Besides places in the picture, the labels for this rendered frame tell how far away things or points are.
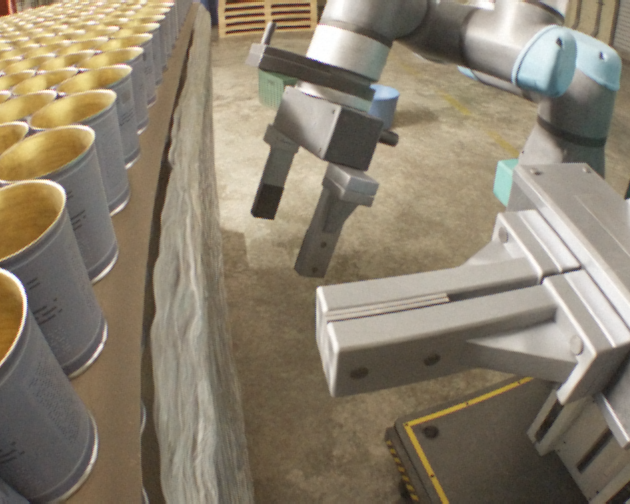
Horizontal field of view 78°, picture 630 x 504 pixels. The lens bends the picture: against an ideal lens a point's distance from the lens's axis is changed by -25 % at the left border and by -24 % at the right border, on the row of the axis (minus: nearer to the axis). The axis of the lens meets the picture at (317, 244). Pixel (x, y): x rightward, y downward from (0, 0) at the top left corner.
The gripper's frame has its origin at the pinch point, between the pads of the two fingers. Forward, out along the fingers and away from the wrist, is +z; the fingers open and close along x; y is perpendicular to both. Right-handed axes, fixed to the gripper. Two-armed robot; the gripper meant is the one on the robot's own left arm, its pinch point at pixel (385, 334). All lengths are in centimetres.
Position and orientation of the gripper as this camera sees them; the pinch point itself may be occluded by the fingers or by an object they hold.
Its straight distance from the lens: 16.2
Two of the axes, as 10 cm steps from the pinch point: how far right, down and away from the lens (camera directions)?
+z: -9.8, 1.1, -1.5
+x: -1.8, -6.0, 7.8
